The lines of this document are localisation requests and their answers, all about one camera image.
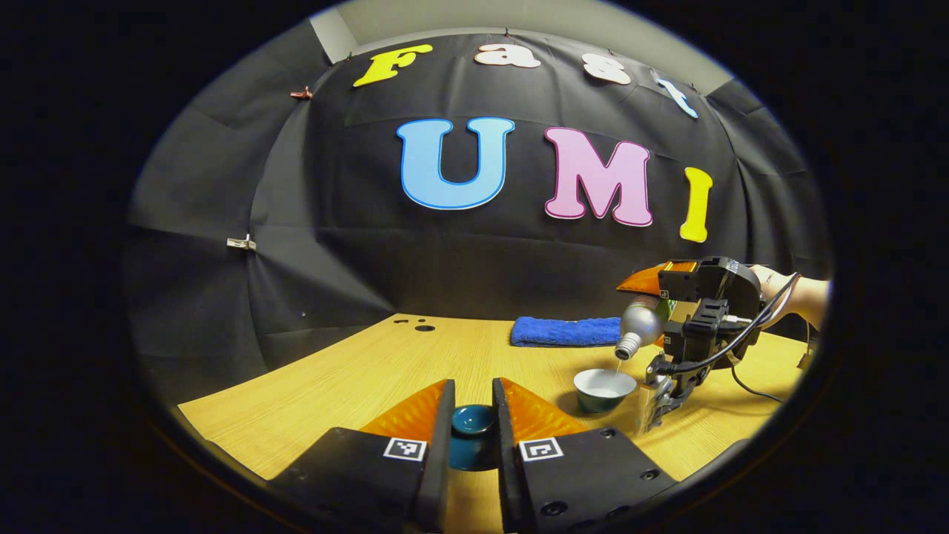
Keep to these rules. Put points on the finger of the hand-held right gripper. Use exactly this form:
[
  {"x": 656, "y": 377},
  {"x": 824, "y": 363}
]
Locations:
[
  {"x": 645, "y": 280},
  {"x": 667, "y": 393}
]

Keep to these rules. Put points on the teal teacup lid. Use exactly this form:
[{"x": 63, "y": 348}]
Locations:
[{"x": 472, "y": 423}]

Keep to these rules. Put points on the silver metal clip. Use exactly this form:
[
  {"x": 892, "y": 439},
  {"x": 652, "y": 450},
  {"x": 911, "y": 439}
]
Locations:
[{"x": 241, "y": 242}]

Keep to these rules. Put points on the folded blue towel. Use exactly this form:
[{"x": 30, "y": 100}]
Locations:
[{"x": 563, "y": 331}]

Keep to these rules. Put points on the copper metal clip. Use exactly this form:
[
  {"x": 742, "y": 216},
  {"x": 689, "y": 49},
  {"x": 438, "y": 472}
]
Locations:
[{"x": 301, "y": 93}]

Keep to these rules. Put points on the silver green water bottle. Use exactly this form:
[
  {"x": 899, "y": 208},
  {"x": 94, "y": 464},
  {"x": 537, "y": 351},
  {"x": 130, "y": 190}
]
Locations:
[{"x": 639, "y": 322}]

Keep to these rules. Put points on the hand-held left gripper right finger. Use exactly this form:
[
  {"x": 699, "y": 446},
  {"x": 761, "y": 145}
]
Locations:
[{"x": 508, "y": 475}]

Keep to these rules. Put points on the black backdrop cloth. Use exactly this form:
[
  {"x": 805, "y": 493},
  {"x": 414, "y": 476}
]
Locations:
[{"x": 445, "y": 267}]

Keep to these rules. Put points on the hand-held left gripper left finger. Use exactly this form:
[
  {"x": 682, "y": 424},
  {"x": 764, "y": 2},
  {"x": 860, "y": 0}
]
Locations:
[{"x": 437, "y": 475}]

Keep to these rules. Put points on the teal teacup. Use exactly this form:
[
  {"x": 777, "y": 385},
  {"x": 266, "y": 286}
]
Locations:
[{"x": 604, "y": 393}]

